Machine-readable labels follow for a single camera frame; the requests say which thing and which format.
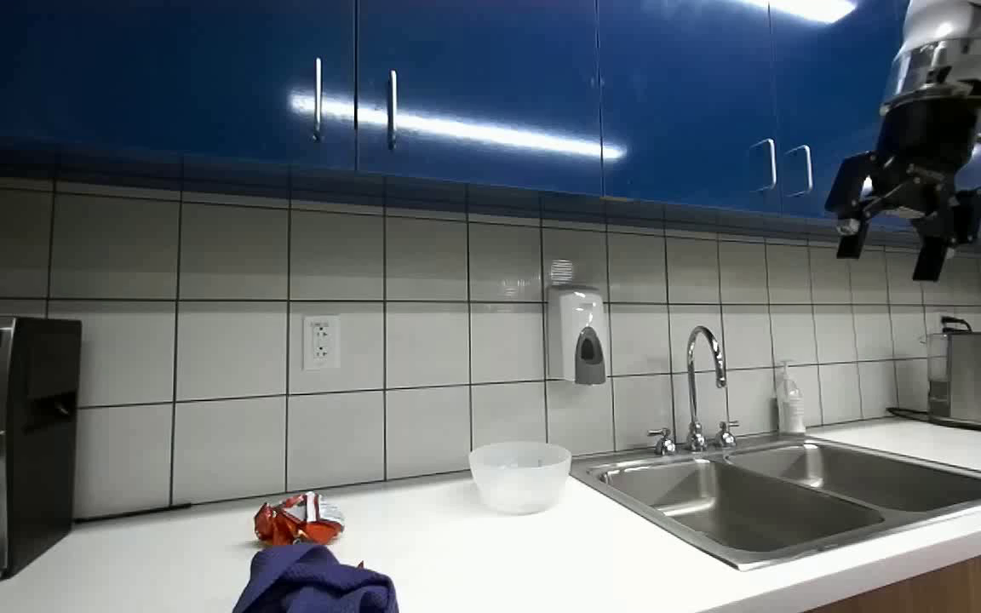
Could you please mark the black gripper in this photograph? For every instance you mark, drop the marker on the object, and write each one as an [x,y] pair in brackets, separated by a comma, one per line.
[932,137]

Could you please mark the blue cloth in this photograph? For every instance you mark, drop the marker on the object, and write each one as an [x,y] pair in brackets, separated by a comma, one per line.
[313,583]

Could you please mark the clear plastic bowl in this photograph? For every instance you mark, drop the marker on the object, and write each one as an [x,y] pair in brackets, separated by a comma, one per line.
[519,476]

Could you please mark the steel countertop appliance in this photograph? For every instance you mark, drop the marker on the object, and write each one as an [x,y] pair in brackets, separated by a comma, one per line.
[974,380]

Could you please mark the clear pump soap bottle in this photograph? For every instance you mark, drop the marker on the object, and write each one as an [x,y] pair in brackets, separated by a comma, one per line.
[789,406]

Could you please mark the chrome gooseneck faucet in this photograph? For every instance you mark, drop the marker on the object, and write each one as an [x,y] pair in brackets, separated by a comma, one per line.
[692,384]

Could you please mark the stainless steel double sink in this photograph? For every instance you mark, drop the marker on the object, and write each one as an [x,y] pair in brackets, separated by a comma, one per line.
[774,497]

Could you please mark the wooden panel under sink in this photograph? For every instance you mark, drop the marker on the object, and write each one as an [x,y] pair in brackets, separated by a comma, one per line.
[968,583]

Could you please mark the crumpled red snack wrapper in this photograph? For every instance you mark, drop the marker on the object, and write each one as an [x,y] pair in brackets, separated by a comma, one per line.
[286,524]

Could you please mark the black coffee maker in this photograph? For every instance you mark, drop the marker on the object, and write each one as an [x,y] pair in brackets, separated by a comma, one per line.
[26,431]

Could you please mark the white wall soap dispenser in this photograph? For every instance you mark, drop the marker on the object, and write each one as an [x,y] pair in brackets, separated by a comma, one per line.
[577,334]

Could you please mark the white wall outlet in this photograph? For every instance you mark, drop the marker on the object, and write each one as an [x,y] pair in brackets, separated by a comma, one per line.
[320,340]

